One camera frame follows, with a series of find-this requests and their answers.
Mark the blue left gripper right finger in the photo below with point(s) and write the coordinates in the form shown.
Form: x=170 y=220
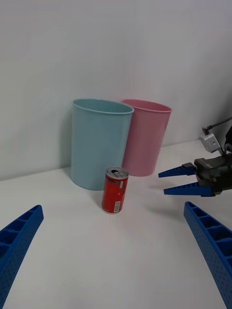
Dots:
x=212 y=246

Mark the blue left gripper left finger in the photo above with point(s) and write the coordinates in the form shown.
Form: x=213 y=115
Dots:
x=17 y=241

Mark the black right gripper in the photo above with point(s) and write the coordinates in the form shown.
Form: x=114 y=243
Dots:
x=215 y=172

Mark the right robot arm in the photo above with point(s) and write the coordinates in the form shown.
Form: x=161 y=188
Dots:
x=210 y=142

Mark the red drink can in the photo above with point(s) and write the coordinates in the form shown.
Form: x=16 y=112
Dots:
x=114 y=193

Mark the pale blue plastic waste bin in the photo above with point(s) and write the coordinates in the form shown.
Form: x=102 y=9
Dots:
x=97 y=144

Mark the pink plastic waste bin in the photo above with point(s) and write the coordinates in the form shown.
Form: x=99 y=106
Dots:
x=145 y=140

